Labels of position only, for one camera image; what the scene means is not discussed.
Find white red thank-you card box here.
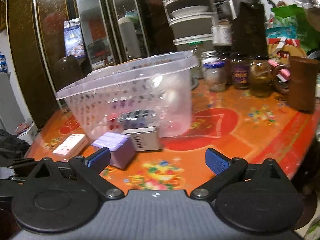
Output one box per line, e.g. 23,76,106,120
53,134,88,159

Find purple card box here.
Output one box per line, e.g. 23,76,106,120
91,132,136,170

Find grey silver small box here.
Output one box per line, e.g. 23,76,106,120
122,127,162,152

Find blue lid glass jar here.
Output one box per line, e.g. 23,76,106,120
203,61,227,92

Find clear plastic perforated basket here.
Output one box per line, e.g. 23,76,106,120
56,51,198,140

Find dark purple label jar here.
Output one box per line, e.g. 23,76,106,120
231,53,250,89

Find amber liquid glass jar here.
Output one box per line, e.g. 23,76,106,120
248,56,272,98

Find white lid small jar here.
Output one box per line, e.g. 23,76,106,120
201,50,218,64

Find brown plastic mug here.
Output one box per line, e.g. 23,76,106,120
272,56,320,113

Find blue patterned hanging packet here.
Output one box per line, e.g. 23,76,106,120
63,18,86,59

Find green lid glass jar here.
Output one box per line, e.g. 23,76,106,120
189,41,203,79

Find round wooden board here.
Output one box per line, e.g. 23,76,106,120
268,43,307,64

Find white label dark bottle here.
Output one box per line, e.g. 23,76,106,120
212,19,232,52

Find dark wooden mirrored wardrobe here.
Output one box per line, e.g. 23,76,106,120
3,0,176,128

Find green gift bag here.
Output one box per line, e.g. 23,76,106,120
266,4,319,53

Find white tiered dish rack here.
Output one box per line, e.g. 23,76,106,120
162,0,219,51

